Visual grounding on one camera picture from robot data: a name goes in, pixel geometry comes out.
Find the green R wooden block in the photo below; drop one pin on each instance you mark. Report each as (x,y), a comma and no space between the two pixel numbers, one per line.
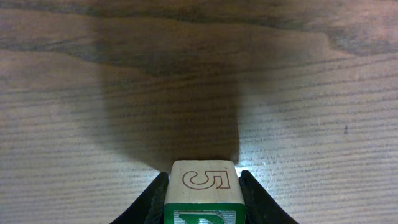
(204,192)

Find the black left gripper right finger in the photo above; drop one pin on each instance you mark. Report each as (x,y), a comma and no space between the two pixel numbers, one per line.
(261,208)

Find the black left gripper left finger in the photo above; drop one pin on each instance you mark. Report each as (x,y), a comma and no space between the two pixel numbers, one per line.
(148,208)

